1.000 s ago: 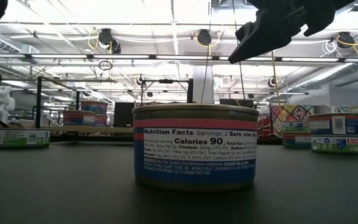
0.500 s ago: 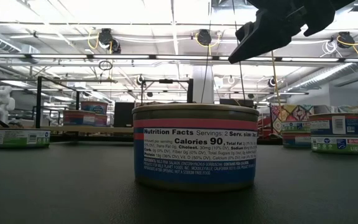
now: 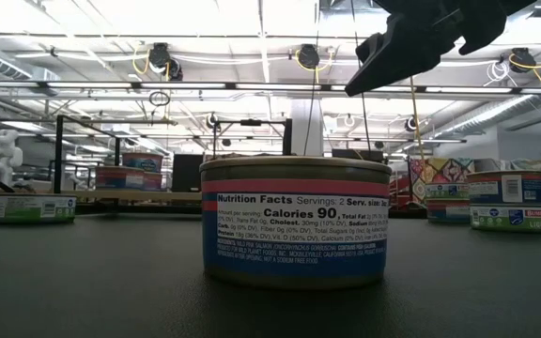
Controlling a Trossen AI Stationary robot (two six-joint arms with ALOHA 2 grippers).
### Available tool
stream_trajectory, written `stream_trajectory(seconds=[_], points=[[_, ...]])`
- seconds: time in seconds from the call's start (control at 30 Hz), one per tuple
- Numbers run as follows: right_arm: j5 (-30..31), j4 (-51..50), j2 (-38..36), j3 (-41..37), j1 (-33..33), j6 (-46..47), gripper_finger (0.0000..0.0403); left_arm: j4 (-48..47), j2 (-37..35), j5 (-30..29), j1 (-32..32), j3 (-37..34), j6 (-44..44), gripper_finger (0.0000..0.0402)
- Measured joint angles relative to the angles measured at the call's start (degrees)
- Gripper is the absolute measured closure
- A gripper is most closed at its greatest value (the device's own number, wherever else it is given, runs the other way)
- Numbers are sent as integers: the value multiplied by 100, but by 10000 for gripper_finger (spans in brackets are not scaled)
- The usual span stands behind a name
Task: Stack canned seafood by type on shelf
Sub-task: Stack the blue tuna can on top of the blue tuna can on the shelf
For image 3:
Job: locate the colourful patchwork quilt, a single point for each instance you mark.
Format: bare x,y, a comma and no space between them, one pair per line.
439,171

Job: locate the grey cloth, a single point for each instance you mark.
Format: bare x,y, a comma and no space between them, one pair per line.
486,164

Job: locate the black monitor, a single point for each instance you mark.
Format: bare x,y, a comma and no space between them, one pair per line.
187,171

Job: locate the black cabinet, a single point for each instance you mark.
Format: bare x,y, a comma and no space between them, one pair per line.
355,155

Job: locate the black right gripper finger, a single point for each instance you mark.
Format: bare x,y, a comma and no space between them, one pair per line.
369,47
402,51

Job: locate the wooden shelf board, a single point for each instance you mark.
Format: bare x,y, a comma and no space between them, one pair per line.
172,195

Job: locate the white robot figure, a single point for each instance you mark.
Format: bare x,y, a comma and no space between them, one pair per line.
3,159

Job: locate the white pillar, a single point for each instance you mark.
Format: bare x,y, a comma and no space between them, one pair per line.
301,127

